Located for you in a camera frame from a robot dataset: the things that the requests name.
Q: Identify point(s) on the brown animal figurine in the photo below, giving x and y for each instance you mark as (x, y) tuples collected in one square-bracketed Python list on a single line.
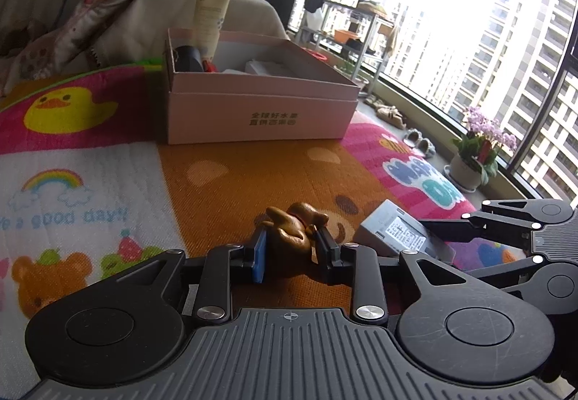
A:
[(293, 224)]

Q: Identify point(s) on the white box insert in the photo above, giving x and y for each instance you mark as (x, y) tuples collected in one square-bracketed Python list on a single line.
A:
[(271, 67)]

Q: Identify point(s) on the small grey box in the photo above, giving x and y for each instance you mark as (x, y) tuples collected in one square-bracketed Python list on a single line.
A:
[(397, 228)]

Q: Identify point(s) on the grey slippers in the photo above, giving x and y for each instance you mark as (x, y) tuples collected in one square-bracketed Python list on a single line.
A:
[(420, 143)]

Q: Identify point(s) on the black cylinder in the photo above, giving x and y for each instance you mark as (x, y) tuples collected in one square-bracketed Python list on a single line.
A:
[(187, 59)]

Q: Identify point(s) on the colourful cartoon play mat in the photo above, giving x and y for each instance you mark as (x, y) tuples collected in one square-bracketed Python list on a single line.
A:
[(225, 174)]

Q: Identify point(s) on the metal shelf rack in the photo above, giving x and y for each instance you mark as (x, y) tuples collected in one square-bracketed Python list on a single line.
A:
[(356, 27)]

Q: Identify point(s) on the cream lotion tube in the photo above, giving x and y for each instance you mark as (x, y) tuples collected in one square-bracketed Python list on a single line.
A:
[(210, 16)]

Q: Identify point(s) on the beige sofa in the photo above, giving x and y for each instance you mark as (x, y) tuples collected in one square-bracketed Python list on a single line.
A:
[(246, 16)]

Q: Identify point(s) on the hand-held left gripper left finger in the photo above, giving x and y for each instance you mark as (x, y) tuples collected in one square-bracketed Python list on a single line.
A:
[(261, 256)]

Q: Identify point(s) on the pink cardboard box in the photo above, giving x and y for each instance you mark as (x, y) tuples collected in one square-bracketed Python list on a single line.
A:
[(253, 120)]

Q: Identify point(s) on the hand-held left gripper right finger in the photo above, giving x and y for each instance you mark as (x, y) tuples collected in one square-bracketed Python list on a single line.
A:
[(322, 245)]

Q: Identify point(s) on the beige slippers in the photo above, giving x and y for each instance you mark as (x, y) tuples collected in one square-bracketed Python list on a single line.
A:
[(390, 115)]

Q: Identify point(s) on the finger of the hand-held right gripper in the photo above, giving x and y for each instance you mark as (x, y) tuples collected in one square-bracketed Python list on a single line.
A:
[(447, 226), (505, 269)]

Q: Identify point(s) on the potted pink orchid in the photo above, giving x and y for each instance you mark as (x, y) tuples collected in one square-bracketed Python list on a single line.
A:
[(467, 170)]

